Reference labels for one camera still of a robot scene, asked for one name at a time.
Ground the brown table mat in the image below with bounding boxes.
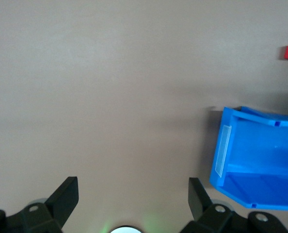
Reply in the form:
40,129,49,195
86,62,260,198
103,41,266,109
0,0,288,233

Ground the blue plastic storage bin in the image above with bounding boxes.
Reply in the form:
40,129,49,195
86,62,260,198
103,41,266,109
208,106,288,211

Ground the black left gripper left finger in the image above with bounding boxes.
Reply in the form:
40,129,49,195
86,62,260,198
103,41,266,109
0,176,79,233

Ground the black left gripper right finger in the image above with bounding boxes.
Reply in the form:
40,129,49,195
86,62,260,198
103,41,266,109
180,177,288,233

